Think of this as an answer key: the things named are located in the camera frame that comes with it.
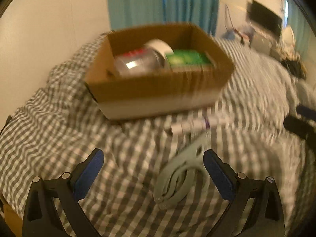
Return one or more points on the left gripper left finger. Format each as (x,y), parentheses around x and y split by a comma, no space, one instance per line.
(41,217)

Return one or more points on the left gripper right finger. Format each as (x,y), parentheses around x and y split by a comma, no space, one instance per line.
(266,216)

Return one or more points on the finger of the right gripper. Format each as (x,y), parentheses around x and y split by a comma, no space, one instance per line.
(300,126)

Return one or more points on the white purple tube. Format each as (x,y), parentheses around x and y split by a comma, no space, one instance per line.
(198,125)

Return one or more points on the black backpack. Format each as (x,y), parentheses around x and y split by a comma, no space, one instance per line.
(294,67)

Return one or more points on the white oval mirror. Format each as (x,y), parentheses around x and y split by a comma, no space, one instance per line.
(287,36)

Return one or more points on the teal right side curtain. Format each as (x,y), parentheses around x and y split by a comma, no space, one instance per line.
(304,36)

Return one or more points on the grey checkered bed sheet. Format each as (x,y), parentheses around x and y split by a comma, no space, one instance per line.
(61,124)

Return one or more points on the green medicine box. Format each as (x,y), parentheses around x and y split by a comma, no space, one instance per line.
(188,60)

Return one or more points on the brown cardboard box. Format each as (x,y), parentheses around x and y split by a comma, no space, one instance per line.
(162,92)

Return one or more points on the white tape roll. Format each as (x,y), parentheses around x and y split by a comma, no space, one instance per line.
(159,46)

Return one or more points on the teal window curtain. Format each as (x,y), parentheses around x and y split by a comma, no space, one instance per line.
(128,13)

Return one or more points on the black wall television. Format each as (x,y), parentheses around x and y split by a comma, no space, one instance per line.
(266,18)

